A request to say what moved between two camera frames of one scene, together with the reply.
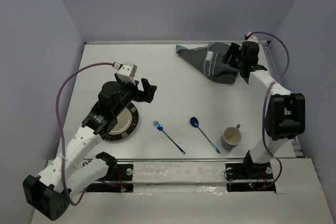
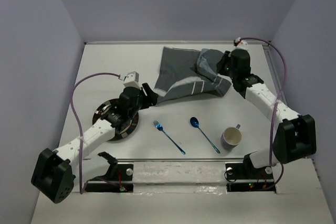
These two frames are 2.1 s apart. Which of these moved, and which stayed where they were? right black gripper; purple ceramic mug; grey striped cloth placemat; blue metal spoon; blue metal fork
Moved: right black gripper; grey striped cloth placemat
Stayed: blue metal spoon; blue metal fork; purple ceramic mug
